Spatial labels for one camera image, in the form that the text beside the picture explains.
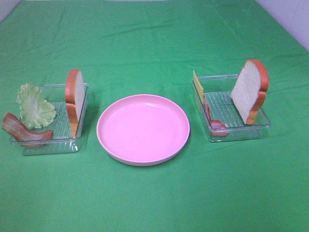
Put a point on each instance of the yellow cheese slice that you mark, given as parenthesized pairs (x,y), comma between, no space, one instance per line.
(199,87)

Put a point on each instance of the bacon strip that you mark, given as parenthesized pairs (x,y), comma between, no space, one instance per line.
(215,124)
(13,126)

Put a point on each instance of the toast bread slice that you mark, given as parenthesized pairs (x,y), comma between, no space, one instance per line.
(74,97)
(250,90)

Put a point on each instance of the green lettuce leaf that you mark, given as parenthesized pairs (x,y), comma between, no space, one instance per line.
(35,111)

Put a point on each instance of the pink round plate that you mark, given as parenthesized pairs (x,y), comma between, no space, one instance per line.
(143,130)

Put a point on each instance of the right clear plastic container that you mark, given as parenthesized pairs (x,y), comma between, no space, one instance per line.
(217,90)

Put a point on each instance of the clear plastic container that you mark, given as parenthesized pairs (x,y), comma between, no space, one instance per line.
(217,90)
(62,140)

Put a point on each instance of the green tablecloth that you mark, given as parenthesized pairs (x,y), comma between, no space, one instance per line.
(126,48)

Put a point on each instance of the left clear plastic container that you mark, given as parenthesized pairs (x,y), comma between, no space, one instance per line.
(62,140)

